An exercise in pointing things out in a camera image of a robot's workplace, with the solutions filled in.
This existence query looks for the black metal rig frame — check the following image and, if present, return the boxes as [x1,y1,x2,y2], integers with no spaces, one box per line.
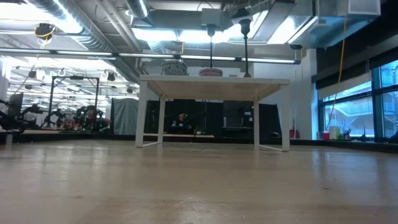
[46,75,101,124]

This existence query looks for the grey ceiling box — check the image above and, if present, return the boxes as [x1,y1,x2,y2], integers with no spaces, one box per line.
[201,7,222,27]

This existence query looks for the silver round ventilation duct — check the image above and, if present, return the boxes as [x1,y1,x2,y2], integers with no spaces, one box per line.
[126,0,150,19]

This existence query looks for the white plastic jug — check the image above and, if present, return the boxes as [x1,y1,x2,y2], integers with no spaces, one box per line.
[328,125,341,141]

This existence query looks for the white perforated metal shelf riser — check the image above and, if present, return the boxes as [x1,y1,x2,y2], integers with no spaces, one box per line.
[135,73,292,152]

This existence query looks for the grey curtain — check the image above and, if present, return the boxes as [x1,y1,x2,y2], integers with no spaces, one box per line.
[110,98,141,136]

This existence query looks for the medium black candlestick holder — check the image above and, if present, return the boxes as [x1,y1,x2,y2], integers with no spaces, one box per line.
[206,23,218,69]

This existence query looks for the yellow black cable reel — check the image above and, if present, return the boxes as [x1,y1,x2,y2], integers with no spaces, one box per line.
[34,23,57,41]

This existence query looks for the silver corrugated ventilation duct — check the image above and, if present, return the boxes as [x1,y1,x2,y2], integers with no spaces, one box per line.
[27,0,141,54]

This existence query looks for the pink speckled candle tin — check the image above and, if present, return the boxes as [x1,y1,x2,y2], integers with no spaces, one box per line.
[198,67,224,77]

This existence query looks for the black partition wall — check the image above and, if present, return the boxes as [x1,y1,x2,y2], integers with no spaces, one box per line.
[144,98,282,139]

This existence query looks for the long tube light bar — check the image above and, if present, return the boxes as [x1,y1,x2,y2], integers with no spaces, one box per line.
[0,47,302,65]

